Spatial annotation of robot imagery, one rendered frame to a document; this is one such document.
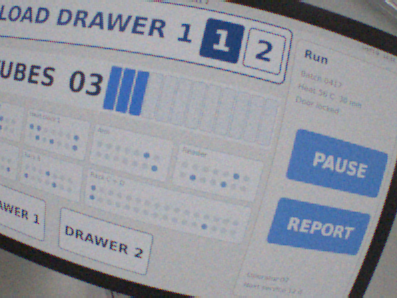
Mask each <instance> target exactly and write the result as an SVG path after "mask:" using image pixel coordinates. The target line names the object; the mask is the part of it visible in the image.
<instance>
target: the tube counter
mask: <svg viewBox="0 0 397 298"><path fill-rule="evenodd" d="M281 101H282V99H281V98H278V97H275V96H273V95H269V94H265V93H261V92H257V91H253V90H248V89H245V88H241V87H236V86H233V85H228V84H224V83H221V82H216V81H212V80H207V79H204V78H195V77H191V76H187V75H183V74H178V73H175V72H174V73H171V72H166V71H163V70H158V69H156V70H155V69H151V68H147V67H139V66H135V65H127V64H124V63H122V64H120V63H117V62H113V63H112V62H109V61H102V60H95V59H89V58H82V57H75V56H72V60H71V65H70V70H69V74H68V77H67V81H66V85H65V91H64V96H63V101H62V104H65V105H72V106H75V107H81V108H85V109H88V110H89V109H92V110H95V111H98V112H106V113H109V114H113V115H117V116H124V117H128V118H131V119H136V120H139V121H143V122H146V121H148V122H151V123H155V124H160V125H164V126H167V127H172V128H176V129H180V130H185V131H188V132H192V133H197V134H201V135H205V136H213V137H217V138H222V139H226V140H230V141H234V142H238V143H242V144H247V145H250V146H254V147H259V148H262V149H266V150H270V148H271V144H272V141H273V137H274V133H275V127H276V123H277V119H278V116H279V108H280V105H281Z"/></svg>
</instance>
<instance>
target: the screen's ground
mask: <svg viewBox="0 0 397 298"><path fill-rule="evenodd" d="M159 1H166V2H174V3H182V4H185V5H193V6H197V7H201V8H208V9H213V10H216V11H222V12H228V13H233V14H236V15H241V16H244V17H248V18H252V19H256V20H260V21H264V22H267V23H271V24H275V25H279V26H282V27H286V28H290V29H293V30H294V34H293V40H292V46H291V52H290V59H289V65H288V68H287V74H286V78H285V79H286V81H285V85H284V87H283V86H280V85H276V84H272V83H268V82H264V81H261V80H256V79H253V78H248V77H244V76H240V75H236V74H232V73H228V72H224V71H219V70H216V69H211V68H207V67H204V66H199V65H195V64H187V63H182V62H179V61H175V60H171V61H170V60H167V59H162V58H159V57H158V58H154V57H151V56H147V55H146V56H143V55H139V54H132V53H124V52H121V51H118V52H117V51H113V50H110V51H109V50H106V49H103V50H102V49H99V48H97V49H96V48H92V47H91V48H89V47H82V46H76V45H74V46H73V45H66V44H60V43H59V44H57V43H51V42H50V43H48V42H42V41H41V42H40V41H34V40H33V41H31V40H29V41H28V40H23V39H22V40H20V39H13V38H11V39H10V38H5V37H4V38H3V37H1V38H0V99H2V100H3V99H4V100H6V101H12V102H17V103H20V104H21V103H22V104H25V105H30V106H34V107H39V108H41V109H43V108H45V109H48V110H50V111H52V110H54V111H57V112H59V113H62V112H63V113H66V114H69V115H76V116H79V117H83V118H89V119H93V120H96V121H99V122H107V123H110V124H115V125H118V126H121V127H129V128H133V129H138V130H141V131H145V132H149V133H153V134H157V135H162V136H165V137H174V138H178V139H182V140H186V141H190V142H194V143H198V144H203V145H207V146H211V147H215V148H219V149H223V150H228V151H232V152H235V153H240V154H244V155H248V156H252V157H256V158H264V159H268V163H267V167H266V170H265V173H264V177H263V181H262V185H261V188H260V192H259V196H258V199H257V203H256V207H255V209H254V213H253V217H252V220H251V224H250V227H249V231H248V234H247V236H246V239H245V241H244V244H243V247H242V246H234V245H230V244H226V243H219V242H215V241H211V240H204V239H200V238H196V237H192V236H188V235H184V234H180V233H176V232H170V231H165V230H161V229H156V228H153V227H149V226H145V225H142V224H139V223H136V222H134V221H130V220H127V219H123V218H119V217H115V216H112V215H109V214H105V213H101V212H98V211H94V210H91V209H88V208H86V207H84V206H81V205H78V204H74V203H71V202H68V201H65V200H62V199H59V198H55V197H52V196H49V195H47V194H44V193H40V192H38V191H35V190H32V189H29V188H26V187H24V186H21V185H18V184H16V183H13V182H10V181H8V180H6V179H3V178H0V184H3V185H5V186H9V187H12V188H15V189H18V190H21V191H23V192H26V193H29V194H32V195H34V196H37V197H40V198H42V199H44V200H47V210H46V225H45V227H46V230H45V233H46V235H45V243H42V242H40V241H38V240H36V239H34V238H31V237H28V236H26V235H23V234H20V233H18V232H15V231H12V230H10V229H8V228H6V227H4V226H2V225H0V233H2V234H4V235H6V236H8V237H10V238H13V239H15V240H18V241H20V242H23V243H26V244H29V245H31V246H32V247H34V248H37V249H39V250H42V251H45V252H48V253H51V254H53V255H55V256H57V257H60V258H63V259H66V260H69V261H72V262H75V263H78V264H80V265H82V266H85V267H88V268H91V269H94V270H98V271H101V272H104V273H108V274H111V275H114V276H117V277H120V278H123V279H126V280H130V281H133V282H137V283H141V284H145V285H149V286H152V287H157V288H160V289H163V290H167V291H172V292H177V293H181V294H185V295H192V296H195V297H199V298H347V297H348V295H349V292H350V290H351V288H352V286H353V284H354V282H355V279H356V277H357V274H358V272H359V270H360V268H361V265H362V263H363V261H364V258H365V255H366V252H367V250H368V247H369V244H370V242H371V240H372V237H373V235H374V232H375V228H376V225H377V223H378V221H379V218H380V214H381V210H382V208H383V206H384V201H385V198H386V196H387V191H388V189H389V186H390V181H391V178H392V174H393V171H394V166H395V164H396V159H397V57H396V56H393V55H391V54H388V53H386V52H383V51H382V50H380V49H377V48H374V47H371V46H368V45H365V44H363V43H362V42H359V41H356V40H353V39H349V38H347V37H345V36H343V35H340V34H337V33H334V32H330V31H327V30H325V29H323V28H320V27H317V26H313V25H310V24H306V23H303V22H301V21H298V20H296V19H292V18H288V17H284V16H280V15H277V14H273V13H270V12H265V11H262V10H258V9H254V8H250V7H247V6H243V5H238V4H235V3H231V2H223V1H219V0H159ZM72 56H75V57H82V58H89V59H95V60H102V61H109V62H112V63H113V62H117V63H120V64H122V63H124V64H127V65H135V66H139V67H147V68H151V69H155V70H156V69H158V70H163V71H166V72H171V73H174V72H175V73H178V74H183V75H187V76H191V77H195V78H204V79H207V80H212V81H216V82H221V83H224V84H228V85H233V86H236V87H241V88H245V89H248V90H253V91H257V92H261V93H265V94H269V95H273V96H275V97H278V98H281V99H282V101H281V105H280V108H279V116H278V119H277V123H276V127H275V133H274V137H273V141H272V144H271V148H270V150H266V149H262V148H259V147H254V146H250V145H247V144H242V143H238V142H234V141H230V140H226V139H222V138H217V137H213V136H205V135H201V134H197V133H192V132H188V131H185V130H180V129H176V128H172V127H167V126H164V125H160V124H155V123H151V122H148V121H146V122H143V121H139V120H136V119H131V118H128V117H124V116H117V115H113V114H109V113H106V112H98V111H95V110H92V109H89V110H88V109H85V108H81V107H75V106H72V105H65V104H62V101H63V96H64V91H65V85H66V81H67V77H68V74H69V70H70V65H71V60H72ZM297 127H300V128H303V129H307V130H311V131H314V132H318V133H321V134H325V135H328V136H331V137H334V138H337V139H343V140H347V141H350V142H353V143H356V144H359V145H362V146H366V147H370V148H373V149H376V150H379V151H384V152H387V153H389V159H388V162H387V167H386V169H385V174H384V176H383V182H382V184H381V187H380V192H379V194H378V197H377V199H372V198H370V197H364V196H362V195H361V196H359V195H356V194H350V193H347V192H345V193H344V192H341V191H338V190H336V191H335V190H332V189H329V188H322V187H319V186H312V185H309V184H305V183H299V182H295V181H291V180H288V179H284V178H285V175H286V171H287V167H288V160H289V157H290V154H291V150H292V146H293V143H294V136H295V133H296V130H297ZM279 196H282V197H289V198H292V199H296V200H299V199H300V200H303V201H306V202H313V203H316V204H323V205H326V206H327V205H329V206H332V207H338V208H341V209H342V208H344V209H347V210H349V209H350V210H353V211H358V212H364V213H369V214H372V217H371V220H370V222H369V225H368V227H367V231H366V234H365V237H364V240H363V242H362V245H361V247H360V249H359V252H358V254H357V256H353V255H351V256H350V255H345V254H343V255H342V254H336V253H330V252H329V253H328V252H321V251H315V250H313V251H312V250H309V249H307V250H306V249H303V248H302V249H299V248H296V247H295V248H292V247H289V246H288V247H286V246H282V245H281V246H279V245H275V244H269V243H265V241H266V238H267V235H268V232H269V229H270V225H271V222H272V218H273V216H274V212H275V209H276V205H277V202H278V199H279ZM60 205H61V206H64V207H67V208H70V209H74V210H77V211H80V212H83V213H87V214H89V215H91V216H94V217H97V218H101V219H104V220H108V221H111V222H115V223H118V224H122V225H126V226H130V227H133V228H136V229H139V230H142V231H145V232H148V233H152V234H155V238H154V241H153V249H152V253H151V261H150V264H149V271H148V274H147V276H143V275H139V274H136V273H132V272H129V271H125V270H122V269H118V268H115V267H112V266H108V265H105V264H101V263H98V262H95V261H92V260H89V259H87V258H84V257H82V256H78V255H75V254H72V253H69V252H66V251H63V250H61V249H59V248H57V247H58V243H57V242H58V228H59V225H58V223H59V214H60V211H59V209H60Z"/></svg>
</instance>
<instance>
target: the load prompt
mask: <svg viewBox="0 0 397 298"><path fill-rule="evenodd" d="M293 34H294V30H293V29H290V28H286V27H282V26H279V25H275V24H271V23H267V22H264V21H260V20H256V19H252V18H248V17H244V16H241V15H236V14H233V13H228V12H222V11H216V10H213V9H208V8H201V7H197V6H193V5H185V4H182V3H174V2H166V1H159V0H0V38H1V37H3V38H4V37H5V38H10V39H11V38H13V39H20V40H22V39H23V40H28V41H29V40H31V41H33V40H34V41H40V42H41V41H42V42H48V43H50V42H51V43H57V44H59V43H60V44H66V45H73V46H74V45H76V46H82V47H89V48H91V47H92V48H96V49H97V48H99V49H102V50H103V49H106V50H109V51H110V50H113V51H117V52H118V51H121V52H124V53H132V54H139V55H143V56H146V55H147V56H151V57H154V58H158V57H159V58H162V59H167V60H170V61H171V60H175V61H179V62H182V63H187V64H195V65H199V66H204V67H207V68H211V69H216V70H219V71H224V72H228V73H232V74H236V75H240V76H244V77H248V78H253V79H256V80H261V81H264V82H268V83H272V84H276V85H280V86H283V87H284V85H285V81H286V79H285V78H286V74H287V68H288V65H289V59H290V52H291V46H292V40H293Z"/></svg>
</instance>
